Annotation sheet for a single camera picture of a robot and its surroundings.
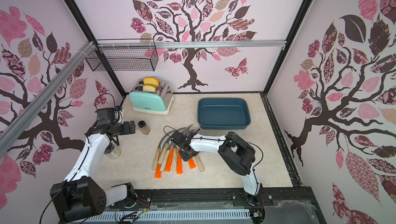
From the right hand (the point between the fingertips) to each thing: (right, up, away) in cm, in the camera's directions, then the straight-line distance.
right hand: (186, 154), depth 89 cm
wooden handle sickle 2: (-12, +4, +1) cm, 13 cm away
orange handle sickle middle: (-9, -5, -5) cm, 12 cm away
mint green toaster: (-21, +31, +10) cm, 38 cm away
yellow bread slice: (-25, +46, +11) cm, 53 cm away
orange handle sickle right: (-3, -4, -4) cm, 7 cm away
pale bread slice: (-25, +40, +8) cm, 48 cm away
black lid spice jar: (-26, +15, +3) cm, 30 cm away
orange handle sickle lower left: (-14, -8, -8) cm, 18 cm away
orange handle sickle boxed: (+3, -4, -4) cm, 7 cm away
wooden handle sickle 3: (-6, -2, -4) cm, 7 cm away
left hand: (-33, +15, -6) cm, 37 cm away
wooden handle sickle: (-17, +1, 0) cm, 17 cm away
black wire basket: (-55, +67, +33) cm, 93 cm away
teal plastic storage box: (+25, +23, +20) cm, 40 cm away
